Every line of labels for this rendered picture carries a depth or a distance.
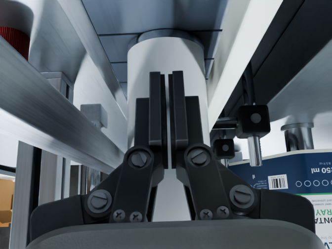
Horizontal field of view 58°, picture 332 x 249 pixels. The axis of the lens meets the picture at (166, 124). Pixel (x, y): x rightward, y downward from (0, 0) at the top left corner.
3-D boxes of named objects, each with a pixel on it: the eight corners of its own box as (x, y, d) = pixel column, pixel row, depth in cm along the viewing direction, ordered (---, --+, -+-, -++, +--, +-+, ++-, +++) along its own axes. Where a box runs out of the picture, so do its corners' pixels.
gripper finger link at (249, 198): (174, 231, 13) (169, 108, 17) (247, 229, 13) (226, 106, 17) (173, 207, 10) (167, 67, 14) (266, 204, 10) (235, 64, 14)
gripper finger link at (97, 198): (97, 234, 13) (109, 110, 17) (170, 231, 13) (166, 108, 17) (76, 210, 10) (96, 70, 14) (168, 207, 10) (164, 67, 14)
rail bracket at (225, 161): (227, 106, 51) (233, 178, 48) (190, 108, 51) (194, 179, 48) (231, 101, 48) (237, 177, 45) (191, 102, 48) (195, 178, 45)
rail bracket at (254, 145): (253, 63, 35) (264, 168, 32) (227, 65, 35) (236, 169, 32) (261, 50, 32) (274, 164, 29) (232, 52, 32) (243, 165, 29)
